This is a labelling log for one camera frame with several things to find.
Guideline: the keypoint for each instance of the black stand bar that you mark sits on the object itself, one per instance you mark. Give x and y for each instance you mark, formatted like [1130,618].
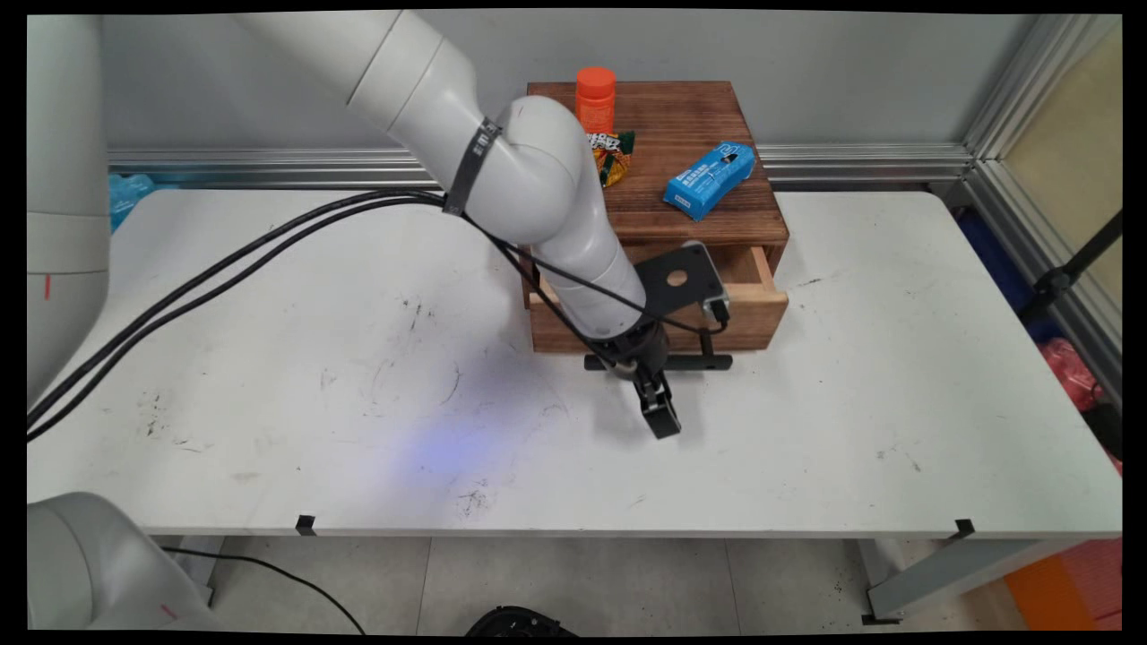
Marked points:
[1071,269]

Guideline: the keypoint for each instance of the red plastic bag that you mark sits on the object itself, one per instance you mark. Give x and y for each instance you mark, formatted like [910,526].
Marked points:
[1071,372]

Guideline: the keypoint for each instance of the black round floor object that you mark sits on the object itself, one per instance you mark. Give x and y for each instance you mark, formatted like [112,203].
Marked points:
[520,623]

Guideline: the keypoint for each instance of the orange plastic bottle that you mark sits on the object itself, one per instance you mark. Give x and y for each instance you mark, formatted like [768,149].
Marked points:
[596,98]

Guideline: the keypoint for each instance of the dark blue crate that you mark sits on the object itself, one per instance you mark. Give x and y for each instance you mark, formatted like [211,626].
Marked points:
[999,269]

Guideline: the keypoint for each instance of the brown wooden drawer cabinet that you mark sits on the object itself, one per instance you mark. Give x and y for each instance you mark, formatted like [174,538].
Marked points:
[690,179]

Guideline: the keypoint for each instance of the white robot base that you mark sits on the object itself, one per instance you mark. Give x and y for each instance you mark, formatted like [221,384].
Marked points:
[99,564]

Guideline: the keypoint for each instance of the horizontal aluminium frame rail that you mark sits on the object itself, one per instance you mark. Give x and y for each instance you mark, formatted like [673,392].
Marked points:
[860,163]

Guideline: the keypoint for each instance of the angled aluminium frame post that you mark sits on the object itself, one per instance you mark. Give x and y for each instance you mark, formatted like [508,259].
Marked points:
[1021,161]

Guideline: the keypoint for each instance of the grey slanted table leg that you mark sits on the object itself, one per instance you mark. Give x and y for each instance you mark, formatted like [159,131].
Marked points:
[950,573]

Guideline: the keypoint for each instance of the blue snack packet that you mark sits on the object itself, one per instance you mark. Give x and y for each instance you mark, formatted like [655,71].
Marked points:
[710,179]

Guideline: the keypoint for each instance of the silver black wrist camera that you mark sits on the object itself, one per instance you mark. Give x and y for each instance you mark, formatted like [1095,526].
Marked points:
[685,282]

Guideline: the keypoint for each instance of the grey upright table leg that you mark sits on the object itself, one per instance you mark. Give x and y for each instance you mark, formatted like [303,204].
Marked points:
[199,569]

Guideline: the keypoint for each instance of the black tape piece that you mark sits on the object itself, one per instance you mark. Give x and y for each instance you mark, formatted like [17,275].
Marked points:
[964,528]
[306,525]

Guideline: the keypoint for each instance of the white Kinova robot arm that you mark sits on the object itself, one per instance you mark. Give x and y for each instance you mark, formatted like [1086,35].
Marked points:
[538,197]

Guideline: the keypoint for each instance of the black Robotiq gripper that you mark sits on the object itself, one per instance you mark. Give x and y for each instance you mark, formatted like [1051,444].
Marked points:
[638,351]

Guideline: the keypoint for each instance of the yellow green snack packet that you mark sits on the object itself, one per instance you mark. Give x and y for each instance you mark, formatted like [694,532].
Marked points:
[614,157]

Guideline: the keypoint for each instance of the blue plastic sheet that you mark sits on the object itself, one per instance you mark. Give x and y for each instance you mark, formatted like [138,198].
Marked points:
[127,195]

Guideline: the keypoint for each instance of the orange floor box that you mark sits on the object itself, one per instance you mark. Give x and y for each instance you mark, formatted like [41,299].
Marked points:
[1071,587]

